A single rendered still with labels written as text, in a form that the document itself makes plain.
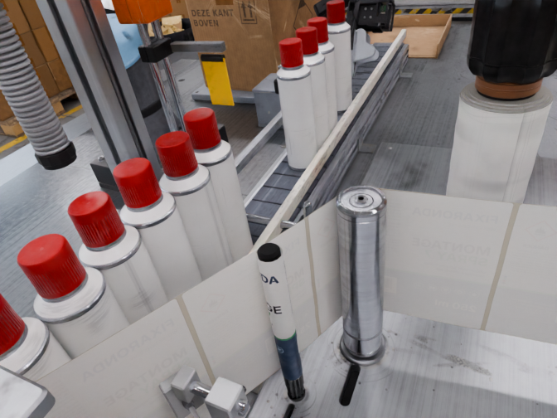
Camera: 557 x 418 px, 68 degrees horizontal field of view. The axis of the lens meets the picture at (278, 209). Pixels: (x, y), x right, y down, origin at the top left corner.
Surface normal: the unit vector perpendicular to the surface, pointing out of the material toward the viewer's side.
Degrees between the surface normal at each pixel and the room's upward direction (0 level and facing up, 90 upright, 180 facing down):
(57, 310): 42
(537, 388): 0
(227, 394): 0
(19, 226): 0
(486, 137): 87
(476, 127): 90
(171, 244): 90
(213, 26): 90
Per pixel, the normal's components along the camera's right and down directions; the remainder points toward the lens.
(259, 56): -0.49, 0.58
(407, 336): -0.13, -0.79
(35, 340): 0.56, -0.67
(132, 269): 0.72, 0.34
